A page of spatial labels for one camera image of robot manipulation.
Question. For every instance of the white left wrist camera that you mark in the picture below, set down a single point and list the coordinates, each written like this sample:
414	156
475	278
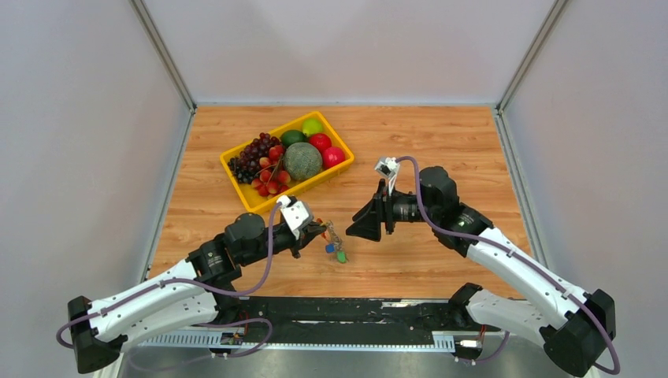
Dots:
296	213

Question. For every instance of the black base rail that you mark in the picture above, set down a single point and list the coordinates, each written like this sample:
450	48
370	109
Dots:
351	321

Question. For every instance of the green netted melon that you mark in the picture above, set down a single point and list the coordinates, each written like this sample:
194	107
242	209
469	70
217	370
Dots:
302	161

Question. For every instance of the pink red apple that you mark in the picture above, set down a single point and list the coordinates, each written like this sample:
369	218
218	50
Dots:
332	156

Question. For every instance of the dark purple grape bunch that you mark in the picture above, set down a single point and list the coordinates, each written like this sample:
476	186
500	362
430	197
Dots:
242	164

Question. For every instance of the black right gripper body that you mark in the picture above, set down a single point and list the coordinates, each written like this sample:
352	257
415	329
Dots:
399	209

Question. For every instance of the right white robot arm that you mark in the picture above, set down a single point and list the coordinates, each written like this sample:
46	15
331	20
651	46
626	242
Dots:
573	326

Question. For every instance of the dark green lime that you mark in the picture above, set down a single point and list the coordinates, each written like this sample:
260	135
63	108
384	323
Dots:
291	137

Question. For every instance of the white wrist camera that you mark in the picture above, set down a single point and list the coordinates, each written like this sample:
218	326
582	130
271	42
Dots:
296	213
388	168

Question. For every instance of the red strawberry cluster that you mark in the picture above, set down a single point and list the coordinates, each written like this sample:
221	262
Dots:
271	177

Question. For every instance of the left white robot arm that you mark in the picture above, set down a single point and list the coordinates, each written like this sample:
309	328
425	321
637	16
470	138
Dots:
196	290

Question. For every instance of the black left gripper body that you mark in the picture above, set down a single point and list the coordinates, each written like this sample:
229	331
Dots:
282	242

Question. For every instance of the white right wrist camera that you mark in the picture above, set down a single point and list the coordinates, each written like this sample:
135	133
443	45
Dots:
388	168

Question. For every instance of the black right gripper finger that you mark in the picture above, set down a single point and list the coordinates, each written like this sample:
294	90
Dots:
372	212
365	229

